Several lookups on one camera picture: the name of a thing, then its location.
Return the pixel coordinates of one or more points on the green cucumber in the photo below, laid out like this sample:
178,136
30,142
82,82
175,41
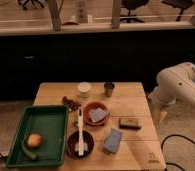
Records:
30,154

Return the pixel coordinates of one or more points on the wooden railing post left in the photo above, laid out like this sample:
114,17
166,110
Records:
54,13

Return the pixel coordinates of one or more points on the black office chair right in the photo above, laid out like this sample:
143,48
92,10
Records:
181,4

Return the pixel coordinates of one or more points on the wooden railing post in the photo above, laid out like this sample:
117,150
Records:
54,13
115,20

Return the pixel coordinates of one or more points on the dark dried fruit cluster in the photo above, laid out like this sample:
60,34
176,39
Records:
73,105

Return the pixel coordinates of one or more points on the dark brown bowl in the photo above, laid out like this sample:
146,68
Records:
72,145

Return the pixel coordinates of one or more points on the white paper cup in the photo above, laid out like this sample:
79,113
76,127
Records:
84,89

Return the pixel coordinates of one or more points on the small metal cup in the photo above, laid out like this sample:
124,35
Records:
108,89

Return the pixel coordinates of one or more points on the white brush tool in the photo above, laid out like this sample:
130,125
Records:
81,144

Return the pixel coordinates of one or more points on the green plastic tray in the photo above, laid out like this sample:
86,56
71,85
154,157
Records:
51,123

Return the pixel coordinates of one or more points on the blue sponge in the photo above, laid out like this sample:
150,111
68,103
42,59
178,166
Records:
112,141

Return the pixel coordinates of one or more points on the black office chair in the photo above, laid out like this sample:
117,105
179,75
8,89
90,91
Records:
132,5
181,4
34,3

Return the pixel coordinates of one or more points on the orange round fruit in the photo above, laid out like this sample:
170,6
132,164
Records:
34,140

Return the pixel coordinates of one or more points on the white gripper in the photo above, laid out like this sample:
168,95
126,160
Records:
159,99

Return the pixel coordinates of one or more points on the wooden railing post middle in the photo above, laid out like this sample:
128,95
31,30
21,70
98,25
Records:
115,20

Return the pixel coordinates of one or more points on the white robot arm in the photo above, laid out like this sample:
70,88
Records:
173,83

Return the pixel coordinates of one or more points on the orange plate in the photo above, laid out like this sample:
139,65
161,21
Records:
94,105

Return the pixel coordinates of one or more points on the grey heart-shaped cloth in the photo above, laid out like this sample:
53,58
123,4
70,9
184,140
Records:
97,114

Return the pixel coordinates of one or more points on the black office chair left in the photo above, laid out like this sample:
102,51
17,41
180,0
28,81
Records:
34,3

